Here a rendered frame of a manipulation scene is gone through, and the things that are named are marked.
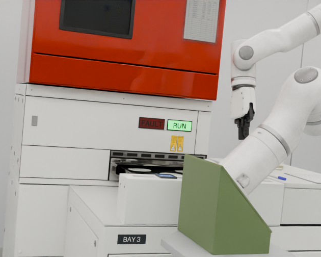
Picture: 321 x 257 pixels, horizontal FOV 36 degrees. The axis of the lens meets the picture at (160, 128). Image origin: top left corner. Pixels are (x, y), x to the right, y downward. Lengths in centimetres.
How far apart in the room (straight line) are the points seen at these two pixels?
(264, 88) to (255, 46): 251
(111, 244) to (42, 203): 64
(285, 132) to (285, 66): 284
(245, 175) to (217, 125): 259
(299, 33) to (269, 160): 52
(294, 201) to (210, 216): 52
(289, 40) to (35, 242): 126
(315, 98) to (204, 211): 43
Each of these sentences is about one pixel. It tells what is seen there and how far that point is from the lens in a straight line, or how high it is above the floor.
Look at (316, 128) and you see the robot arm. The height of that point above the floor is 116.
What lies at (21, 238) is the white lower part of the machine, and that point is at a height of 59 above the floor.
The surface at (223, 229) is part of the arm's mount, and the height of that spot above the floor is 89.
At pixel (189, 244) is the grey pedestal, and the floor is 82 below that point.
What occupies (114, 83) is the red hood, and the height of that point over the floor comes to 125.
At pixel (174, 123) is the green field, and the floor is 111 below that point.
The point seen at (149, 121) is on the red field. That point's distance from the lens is 216.
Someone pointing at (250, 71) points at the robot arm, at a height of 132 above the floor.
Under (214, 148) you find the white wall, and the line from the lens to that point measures 396.
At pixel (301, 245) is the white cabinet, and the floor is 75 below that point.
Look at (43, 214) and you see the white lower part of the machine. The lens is 213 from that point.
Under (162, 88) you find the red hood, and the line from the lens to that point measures 213.
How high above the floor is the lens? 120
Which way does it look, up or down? 3 degrees down
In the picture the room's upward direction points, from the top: 5 degrees clockwise
